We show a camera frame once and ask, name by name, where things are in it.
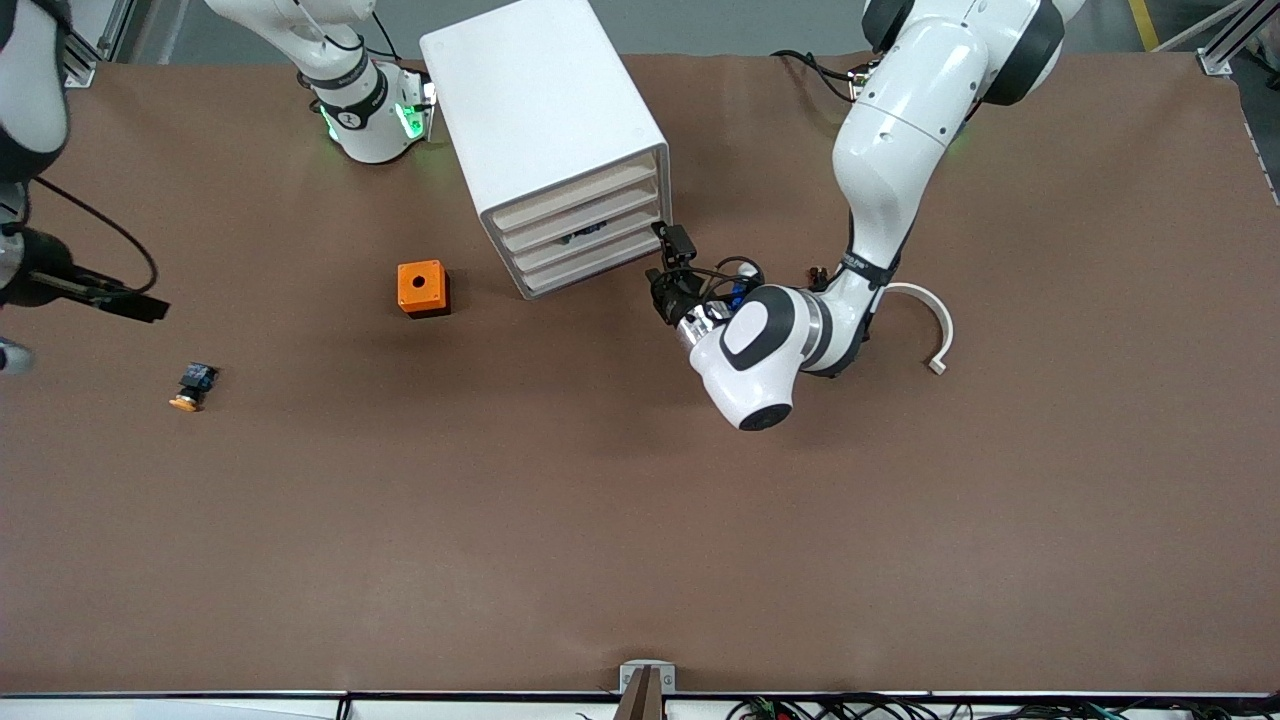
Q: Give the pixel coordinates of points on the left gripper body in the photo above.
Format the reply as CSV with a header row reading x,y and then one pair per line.
x,y
670,297

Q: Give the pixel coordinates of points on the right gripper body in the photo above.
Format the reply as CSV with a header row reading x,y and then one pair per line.
x,y
45,270

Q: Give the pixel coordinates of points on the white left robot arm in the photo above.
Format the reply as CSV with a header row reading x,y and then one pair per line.
x,y
900,120

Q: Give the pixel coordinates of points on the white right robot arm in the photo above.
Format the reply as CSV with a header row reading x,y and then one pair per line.
x,y
365,130

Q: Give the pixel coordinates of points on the dark component inside drawer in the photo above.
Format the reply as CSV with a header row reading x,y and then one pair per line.
x,y
585,235

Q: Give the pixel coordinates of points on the orange mushroom push button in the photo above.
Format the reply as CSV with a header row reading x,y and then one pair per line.
x,y
195,378

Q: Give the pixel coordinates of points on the brown table cover mat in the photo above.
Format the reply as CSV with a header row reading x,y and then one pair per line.
x,y
640,520

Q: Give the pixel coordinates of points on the orange box with hole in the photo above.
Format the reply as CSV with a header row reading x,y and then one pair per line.
x,y
408,292

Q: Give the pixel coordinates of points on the black white push switch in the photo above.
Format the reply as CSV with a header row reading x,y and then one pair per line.
x,y
818,275

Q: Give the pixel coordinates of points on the aluminium frame profile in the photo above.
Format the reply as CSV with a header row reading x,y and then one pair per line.
x,y
88,72
1215,63

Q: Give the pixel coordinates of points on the white curved bracket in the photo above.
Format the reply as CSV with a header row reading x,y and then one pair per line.
x,y
945,325

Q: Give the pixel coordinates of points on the white table edge rail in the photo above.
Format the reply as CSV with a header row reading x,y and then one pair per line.
x,y
150,710

